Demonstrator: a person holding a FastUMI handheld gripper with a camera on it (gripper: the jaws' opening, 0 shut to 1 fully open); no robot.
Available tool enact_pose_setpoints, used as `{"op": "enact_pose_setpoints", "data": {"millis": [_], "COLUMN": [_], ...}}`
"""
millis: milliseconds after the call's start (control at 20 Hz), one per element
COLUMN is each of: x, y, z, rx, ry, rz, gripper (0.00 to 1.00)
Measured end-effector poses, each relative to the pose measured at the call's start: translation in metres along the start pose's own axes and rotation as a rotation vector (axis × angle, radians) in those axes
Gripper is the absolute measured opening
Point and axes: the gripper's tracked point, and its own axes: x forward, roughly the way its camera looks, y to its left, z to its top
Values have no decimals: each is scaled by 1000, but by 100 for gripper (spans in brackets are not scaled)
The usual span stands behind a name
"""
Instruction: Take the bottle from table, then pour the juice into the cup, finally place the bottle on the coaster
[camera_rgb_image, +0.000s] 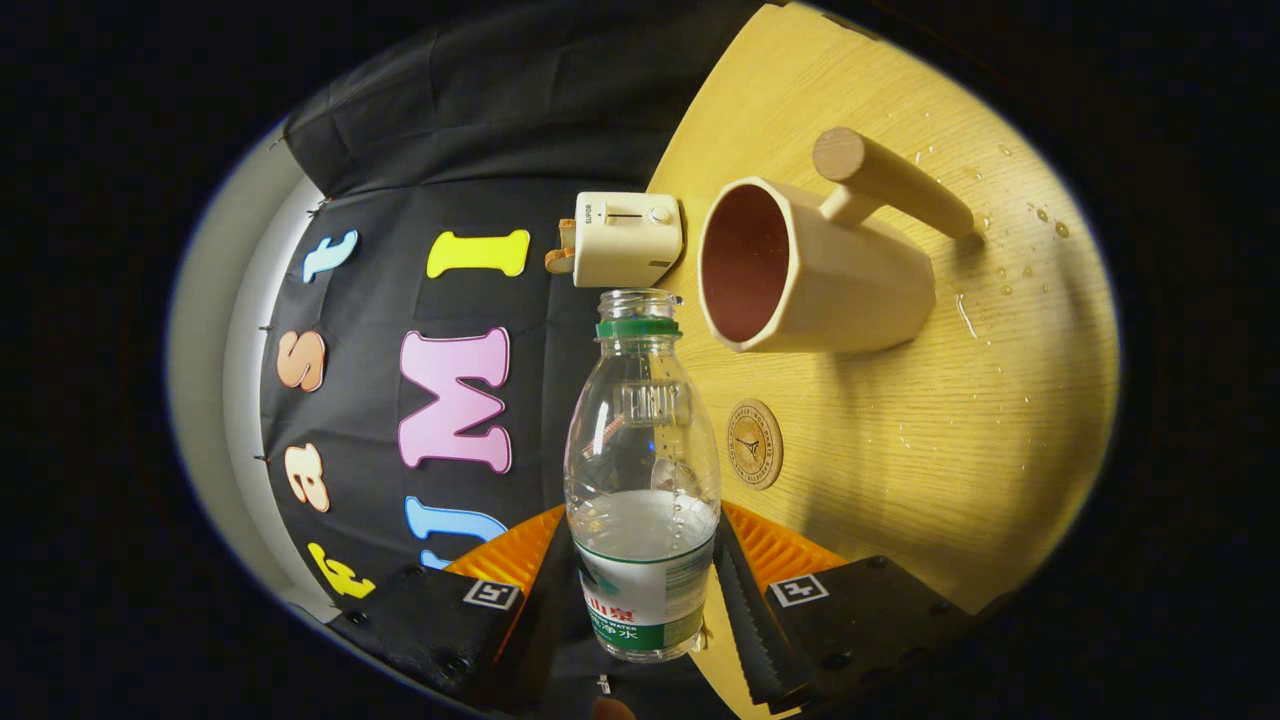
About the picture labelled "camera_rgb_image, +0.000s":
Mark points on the wooden table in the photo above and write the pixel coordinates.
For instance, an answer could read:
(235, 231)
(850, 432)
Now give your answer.
(900, 430)

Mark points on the toast slice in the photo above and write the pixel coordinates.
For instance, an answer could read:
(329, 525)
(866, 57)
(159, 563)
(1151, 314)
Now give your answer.
(567, 234)
(558, 261)

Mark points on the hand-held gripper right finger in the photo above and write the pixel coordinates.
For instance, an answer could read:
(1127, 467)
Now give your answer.
(745, 620)

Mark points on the clear plastic juice bottle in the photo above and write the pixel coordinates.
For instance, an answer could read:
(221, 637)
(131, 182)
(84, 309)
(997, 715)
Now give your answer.
(640, 450)

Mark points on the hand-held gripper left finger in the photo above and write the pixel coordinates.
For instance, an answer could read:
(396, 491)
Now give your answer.
(425, 625)

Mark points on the round wooden coaster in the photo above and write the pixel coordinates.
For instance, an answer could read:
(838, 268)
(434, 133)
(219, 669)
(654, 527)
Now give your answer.
(755, 444)

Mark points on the black backdrop cloth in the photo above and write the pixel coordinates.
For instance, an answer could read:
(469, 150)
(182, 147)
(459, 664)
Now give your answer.
(370, 260)

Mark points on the white toaster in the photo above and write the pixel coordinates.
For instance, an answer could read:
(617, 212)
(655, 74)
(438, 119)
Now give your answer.
(625, 240)

